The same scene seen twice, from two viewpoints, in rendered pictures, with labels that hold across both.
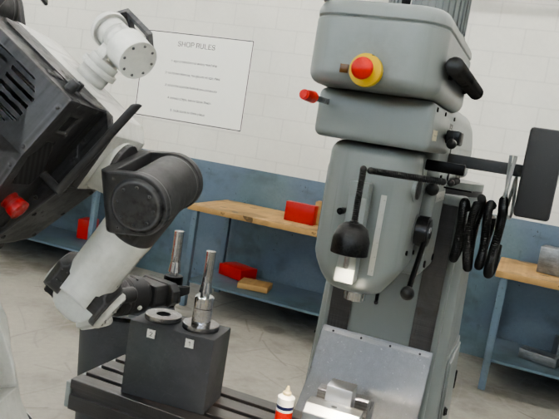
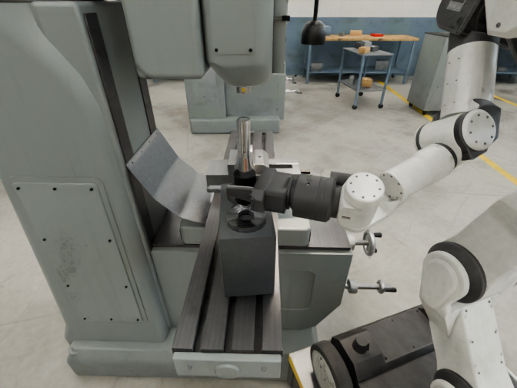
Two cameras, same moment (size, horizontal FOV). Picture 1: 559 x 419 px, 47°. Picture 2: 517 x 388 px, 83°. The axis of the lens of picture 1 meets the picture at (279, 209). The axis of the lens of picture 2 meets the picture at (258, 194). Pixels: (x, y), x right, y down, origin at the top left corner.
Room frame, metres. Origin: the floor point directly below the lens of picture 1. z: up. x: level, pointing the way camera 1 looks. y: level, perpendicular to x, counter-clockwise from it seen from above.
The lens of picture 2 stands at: (1.70, 0.73, 1.53)
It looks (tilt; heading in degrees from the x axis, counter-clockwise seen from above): 34 degrees down; 251
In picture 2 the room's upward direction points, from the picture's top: straight up
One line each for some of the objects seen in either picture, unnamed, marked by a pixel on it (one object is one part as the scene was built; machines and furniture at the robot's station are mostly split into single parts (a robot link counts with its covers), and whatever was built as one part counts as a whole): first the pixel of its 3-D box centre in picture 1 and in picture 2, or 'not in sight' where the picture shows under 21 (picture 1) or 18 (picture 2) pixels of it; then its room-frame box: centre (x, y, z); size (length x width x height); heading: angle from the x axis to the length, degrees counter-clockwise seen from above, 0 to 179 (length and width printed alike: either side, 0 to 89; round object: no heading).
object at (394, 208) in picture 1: (369, 216); (240, 24); (1.43, -0.20, 1.47); 0.21 x 0.19 x 0.32; 69
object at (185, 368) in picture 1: (176, 357); (246, 234); (1.55, 0.19, 1.03); 0.22 x 0.12 x 0.20; 76
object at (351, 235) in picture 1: (351, 237); (313, 31); (1.22, -0.14, 1.45); 0.07 x 0.07 x 0.06
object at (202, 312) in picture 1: (202, 311); not in sight; (1.54, 0.15, 1.16); 0.05 x 0.05 x 0.06
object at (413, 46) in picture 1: (397, 62); not in sight; (1.44, -0.20, 1.81); 0.47 x 0.26 x 0.16; 159
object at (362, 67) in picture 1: (363, 68); not in sight; (1.19, -0.11, 1.76); 0.04 x 0.03 x 0.04; 69
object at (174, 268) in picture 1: (176, 253); (244, 147); (1.56, 0.23, 1.29); 0.03 x 0.03 x 0.11
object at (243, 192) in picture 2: not in sight; (240, 193); (1.58, 0.26, 1.20); 0.06 x 0.02 x 0.03; 144
